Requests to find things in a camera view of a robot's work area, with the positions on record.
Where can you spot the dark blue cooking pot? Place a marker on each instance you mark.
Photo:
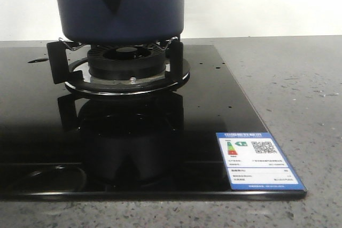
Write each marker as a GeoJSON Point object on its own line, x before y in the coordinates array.
{"type": "Point", "coordinates": [121, 21]}

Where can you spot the right gas burner with grate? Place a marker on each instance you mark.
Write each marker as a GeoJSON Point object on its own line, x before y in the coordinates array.
{"type": "Point", "coordinates": [119, 70]}

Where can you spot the blue energy rating label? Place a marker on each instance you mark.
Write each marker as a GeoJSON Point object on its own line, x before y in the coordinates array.
{"type": "Point", "coordinates": [254, 161]}

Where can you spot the black glass gas cooktop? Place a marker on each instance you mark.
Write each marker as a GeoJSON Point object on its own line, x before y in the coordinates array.
{"type": "Point", "coordinates": [58, 146]}

